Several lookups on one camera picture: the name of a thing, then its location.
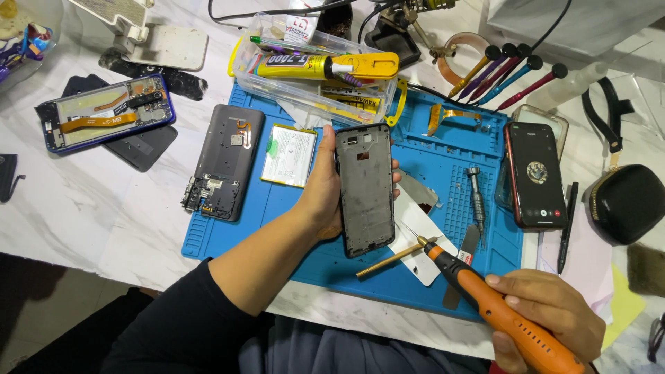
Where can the person's right hand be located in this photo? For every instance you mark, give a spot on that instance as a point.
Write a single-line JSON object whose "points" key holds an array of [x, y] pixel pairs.
{"points": [[561, 311]]}

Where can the person's left hand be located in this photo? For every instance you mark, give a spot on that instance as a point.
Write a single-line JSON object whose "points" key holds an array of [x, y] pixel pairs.
{"points": [[318, 192]]}

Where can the black phone frame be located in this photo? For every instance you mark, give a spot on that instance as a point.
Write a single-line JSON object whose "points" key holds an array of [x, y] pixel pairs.
{"points": [[365, 197]]}

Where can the orange rotary tool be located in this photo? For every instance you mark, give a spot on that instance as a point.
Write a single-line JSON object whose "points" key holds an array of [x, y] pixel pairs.
{"points": [[483, 296]]}

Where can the white phone battery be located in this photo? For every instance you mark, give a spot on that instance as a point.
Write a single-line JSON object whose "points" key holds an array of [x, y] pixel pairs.
{"points": [[289, 156]]}

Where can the blue silicone repair mat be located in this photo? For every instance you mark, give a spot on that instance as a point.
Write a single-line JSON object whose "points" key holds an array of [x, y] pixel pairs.
{"points": [[311, 249]]}

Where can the pink paper sheet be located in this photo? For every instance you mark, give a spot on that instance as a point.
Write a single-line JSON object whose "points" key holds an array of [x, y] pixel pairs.
{"points": [[592, 259]]}

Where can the yellow paper sheet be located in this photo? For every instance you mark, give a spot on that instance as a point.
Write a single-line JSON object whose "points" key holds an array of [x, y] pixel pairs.
{"points": [[623, 306]]}

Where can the white tissue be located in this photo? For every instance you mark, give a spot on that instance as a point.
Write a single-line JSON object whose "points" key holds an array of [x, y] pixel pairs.
{"points": [[306, 117]]}

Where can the black pen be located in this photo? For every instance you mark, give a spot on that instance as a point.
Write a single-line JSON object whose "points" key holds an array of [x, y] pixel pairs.
{"points": [[567, 228]]}

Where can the yellow printed packet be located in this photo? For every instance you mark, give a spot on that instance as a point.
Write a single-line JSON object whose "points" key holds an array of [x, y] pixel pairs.
{"points": [[353, 104]]}

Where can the dark green cloth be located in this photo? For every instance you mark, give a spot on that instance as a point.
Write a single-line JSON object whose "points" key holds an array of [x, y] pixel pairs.
{"points": [[647, 270]]}

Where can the grey phone back with board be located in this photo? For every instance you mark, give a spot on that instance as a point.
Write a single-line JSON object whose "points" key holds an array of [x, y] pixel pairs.
{"points": [[228, 156]]}

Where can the brass rod tool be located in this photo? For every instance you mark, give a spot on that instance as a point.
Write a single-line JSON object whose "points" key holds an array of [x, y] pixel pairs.
{"points": [[389, 258]]}

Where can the clear plastic storage box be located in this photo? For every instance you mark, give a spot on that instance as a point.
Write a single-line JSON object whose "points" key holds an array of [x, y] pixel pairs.
{"points": [[306, 93]]}

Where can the black eyeglasses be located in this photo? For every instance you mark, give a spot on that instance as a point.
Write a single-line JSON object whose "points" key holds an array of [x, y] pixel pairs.
{"points": [[657, 337]]}

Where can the grey metal plate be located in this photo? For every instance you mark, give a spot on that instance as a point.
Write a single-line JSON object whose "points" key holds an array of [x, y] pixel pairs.
{"points": [[418, 189]]}

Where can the white plastic card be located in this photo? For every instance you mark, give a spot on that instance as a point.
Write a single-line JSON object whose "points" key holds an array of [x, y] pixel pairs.
{"points": [[415, 215]]}

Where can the metal spudger blade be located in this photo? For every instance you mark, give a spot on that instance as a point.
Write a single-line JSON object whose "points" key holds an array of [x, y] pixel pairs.
{"points": [[470, 241]]}

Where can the black zip pouch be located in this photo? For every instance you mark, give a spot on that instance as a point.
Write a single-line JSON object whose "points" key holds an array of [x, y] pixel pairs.
{"points": [[628, 205]]}

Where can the yellow glue tube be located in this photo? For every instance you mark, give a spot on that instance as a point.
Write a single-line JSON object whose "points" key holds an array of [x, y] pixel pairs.
{"points": [[296, 67]]}

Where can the black smartphone in red case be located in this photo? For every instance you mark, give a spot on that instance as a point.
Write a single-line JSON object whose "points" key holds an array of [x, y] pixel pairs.
{"points": [[535, 176]]}

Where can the grey metal screwdriver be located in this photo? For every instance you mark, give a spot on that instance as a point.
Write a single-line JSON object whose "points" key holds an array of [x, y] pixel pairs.
{"points": [[476, 200]]}

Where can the yellow plastic opening tool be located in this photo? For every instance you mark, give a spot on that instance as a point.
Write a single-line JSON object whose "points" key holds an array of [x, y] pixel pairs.
{"points": [[376, 65]]}

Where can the green pen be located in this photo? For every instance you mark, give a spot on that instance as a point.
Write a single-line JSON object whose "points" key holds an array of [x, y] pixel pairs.
{"points": [[291, 45]]}

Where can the person's grey trousers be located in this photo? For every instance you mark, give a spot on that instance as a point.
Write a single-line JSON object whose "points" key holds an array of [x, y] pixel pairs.
{"points": [[337, 348]]}

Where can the white packet with red print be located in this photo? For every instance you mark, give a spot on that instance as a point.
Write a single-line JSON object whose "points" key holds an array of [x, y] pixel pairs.
{"points": [[301, 23]]}

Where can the black round container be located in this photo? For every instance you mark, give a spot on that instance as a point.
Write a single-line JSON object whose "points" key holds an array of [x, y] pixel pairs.
{"points": [[336, 21]]}

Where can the soldering helping hand stand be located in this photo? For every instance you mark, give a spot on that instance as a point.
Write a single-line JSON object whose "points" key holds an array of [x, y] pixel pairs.
{"points": [[395, 36]]}

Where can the speckled black phone cover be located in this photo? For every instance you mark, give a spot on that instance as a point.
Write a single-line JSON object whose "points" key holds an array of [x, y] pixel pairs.
{"points": [[182, 83]]}

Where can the brown tape roll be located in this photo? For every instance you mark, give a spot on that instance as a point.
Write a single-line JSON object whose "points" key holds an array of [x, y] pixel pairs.
{"points": [[448, 67]]}

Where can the white phone stand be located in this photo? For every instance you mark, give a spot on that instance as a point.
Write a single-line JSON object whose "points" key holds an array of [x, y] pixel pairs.
{"points": [[156, 44]]}

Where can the opened blue phone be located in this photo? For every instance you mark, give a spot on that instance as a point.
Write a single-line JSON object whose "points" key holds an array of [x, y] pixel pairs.
{"points": [[104, 111]]}

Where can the white box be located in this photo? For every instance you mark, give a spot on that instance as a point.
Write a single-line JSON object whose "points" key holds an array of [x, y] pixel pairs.
{"points": [[566, 23]]}

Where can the glass bowl of oddments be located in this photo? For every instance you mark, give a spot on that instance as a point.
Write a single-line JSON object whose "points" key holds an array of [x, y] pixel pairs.
{"points": [[26, 41]]}

